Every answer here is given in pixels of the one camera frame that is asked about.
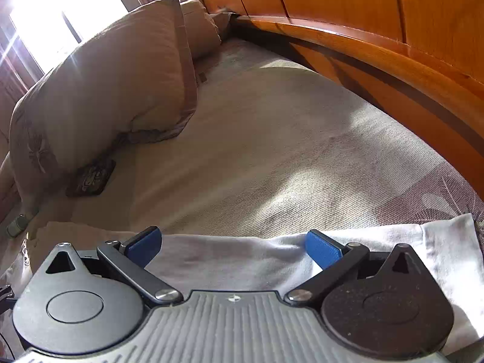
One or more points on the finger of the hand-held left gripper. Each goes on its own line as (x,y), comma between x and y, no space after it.
(6,298)

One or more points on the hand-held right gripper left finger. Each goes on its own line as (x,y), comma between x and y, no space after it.
(143,245)

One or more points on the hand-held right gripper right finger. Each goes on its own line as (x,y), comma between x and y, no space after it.
(321,247)

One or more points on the white printed t-shirt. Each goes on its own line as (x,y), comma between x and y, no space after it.
(234,261)

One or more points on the green glass bottle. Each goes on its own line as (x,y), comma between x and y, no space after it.
(19,226)

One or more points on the phone in cartoon case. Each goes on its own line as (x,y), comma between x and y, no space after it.
(90,179)

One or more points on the floral patchwork pillow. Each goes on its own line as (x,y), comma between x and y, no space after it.
(106,83)

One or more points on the wooden headboard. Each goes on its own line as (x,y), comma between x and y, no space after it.
(359,26)

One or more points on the beige cloth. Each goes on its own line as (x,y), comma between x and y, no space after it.
(202,26)

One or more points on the window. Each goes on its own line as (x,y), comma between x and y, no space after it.
(56,7)

